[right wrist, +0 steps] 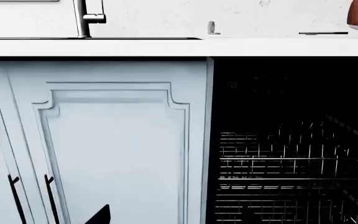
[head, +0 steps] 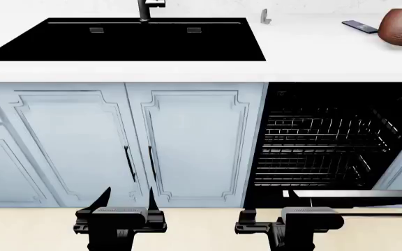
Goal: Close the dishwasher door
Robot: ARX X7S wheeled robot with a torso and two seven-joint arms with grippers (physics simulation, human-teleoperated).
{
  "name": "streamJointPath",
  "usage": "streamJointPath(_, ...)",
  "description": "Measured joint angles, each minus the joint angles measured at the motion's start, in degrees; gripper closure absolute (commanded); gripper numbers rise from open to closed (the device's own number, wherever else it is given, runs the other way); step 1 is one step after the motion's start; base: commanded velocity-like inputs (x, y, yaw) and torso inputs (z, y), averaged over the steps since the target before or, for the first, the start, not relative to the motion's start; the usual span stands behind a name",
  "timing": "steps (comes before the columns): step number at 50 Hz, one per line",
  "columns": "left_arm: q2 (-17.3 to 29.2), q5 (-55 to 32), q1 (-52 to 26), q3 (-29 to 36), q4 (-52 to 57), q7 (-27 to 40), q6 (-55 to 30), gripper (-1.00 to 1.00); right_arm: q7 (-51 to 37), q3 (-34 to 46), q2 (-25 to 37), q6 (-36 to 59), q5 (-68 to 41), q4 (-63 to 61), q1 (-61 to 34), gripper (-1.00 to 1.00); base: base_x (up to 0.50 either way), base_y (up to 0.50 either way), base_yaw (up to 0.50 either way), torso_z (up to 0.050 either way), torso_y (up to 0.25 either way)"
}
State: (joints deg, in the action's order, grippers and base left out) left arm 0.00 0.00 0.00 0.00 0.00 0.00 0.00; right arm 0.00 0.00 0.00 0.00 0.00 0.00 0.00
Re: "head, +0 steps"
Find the wire dishwasher rack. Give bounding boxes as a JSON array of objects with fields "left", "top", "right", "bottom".
[
  {"left": 253, "top": 150, "right": 375, "bottom": 188},
  {"left": 264, "top": 106, "right": 402, "bottom": 153}
]

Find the black cabinet door handle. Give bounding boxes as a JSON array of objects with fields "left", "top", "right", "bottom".
[
  {"left": 147, "top": 145, "right": 158, "bottom": 182},
  {"left": 123, "top": 145, "right": 137, "bottom": 183}
]

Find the brown round ribbed vase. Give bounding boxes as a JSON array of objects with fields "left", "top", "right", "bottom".
[{"left": 378, "top": 7, "right": 402, "bottom": 48}]

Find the black rectangular kitchen sink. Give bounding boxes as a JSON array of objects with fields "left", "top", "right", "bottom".
[{"left": 0, "top": 17, "right": 267, "bottom": 63}]

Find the small grey metal hook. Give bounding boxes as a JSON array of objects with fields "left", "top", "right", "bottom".
[{"left": 260, "top": 8, "right": 272, "bottom": 25}]

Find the black dishwasher cavity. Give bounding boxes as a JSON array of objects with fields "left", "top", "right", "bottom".
[{"left": 243, "top": 82, "right": 402, "bottom": 211}]

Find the dark flat phone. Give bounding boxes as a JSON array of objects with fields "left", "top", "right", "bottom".
[{"left": 341, "top": 20, "right": 380, "bottom": 34}]

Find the dishwasher door with silver edge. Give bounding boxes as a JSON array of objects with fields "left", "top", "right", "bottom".
[{"left": 282, "top": 188, "right": 402, "bottom": 220}]

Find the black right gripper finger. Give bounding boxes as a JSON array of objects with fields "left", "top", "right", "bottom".
[{"left": 238, "top": 208, "right": 259, "bottom": 225}]

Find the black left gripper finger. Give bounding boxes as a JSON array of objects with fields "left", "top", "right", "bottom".
[
  {"left": 147, "top": 185, "right": 167, "bottom": 224},
  {"left": 75, "top": 186, "right": 112, "bottom": 218}
]

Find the dark metal faucet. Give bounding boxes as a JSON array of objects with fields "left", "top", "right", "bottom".
[{"left": 137, "top": 0, "right": 167, "bottom": 22}]

